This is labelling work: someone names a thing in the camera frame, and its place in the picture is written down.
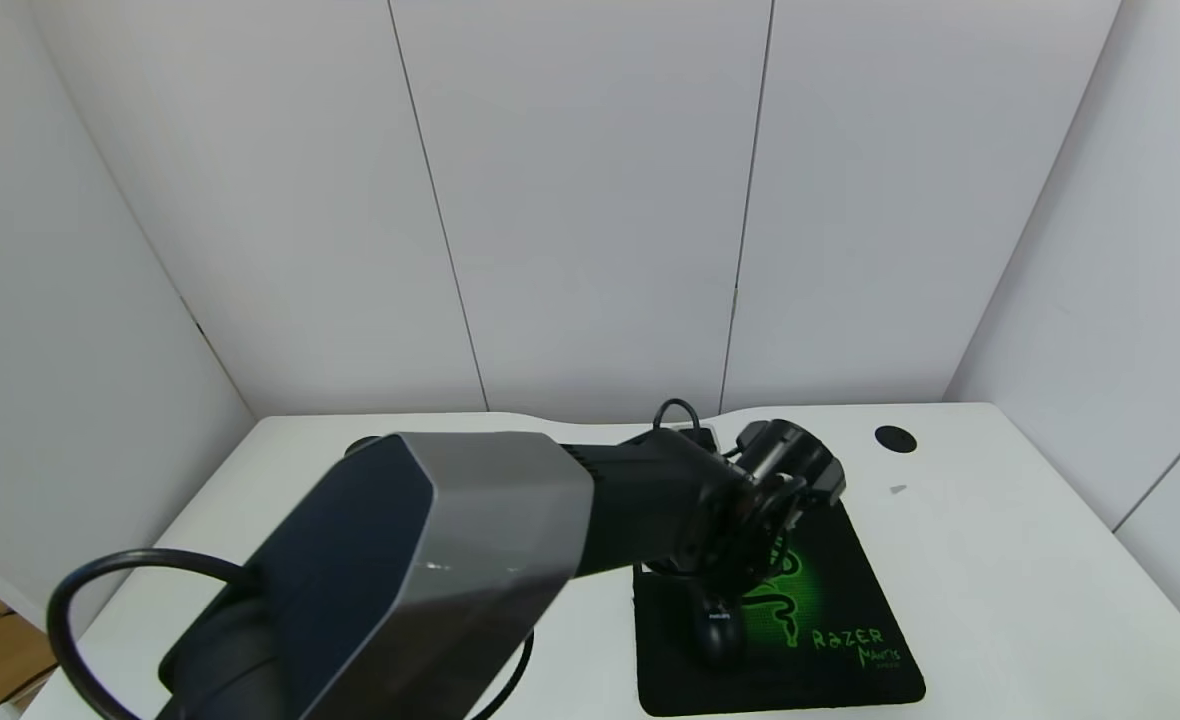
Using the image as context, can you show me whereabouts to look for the black green snake-logo mouse pad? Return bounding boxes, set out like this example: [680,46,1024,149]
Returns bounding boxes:
[632,492,926,717]

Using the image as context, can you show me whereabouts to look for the black computer mouse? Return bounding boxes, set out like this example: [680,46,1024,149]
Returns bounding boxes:
[689,585,749,670]

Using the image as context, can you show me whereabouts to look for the thick black elbow cable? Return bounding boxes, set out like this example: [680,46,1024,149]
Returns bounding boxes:
[46,547,537,720]

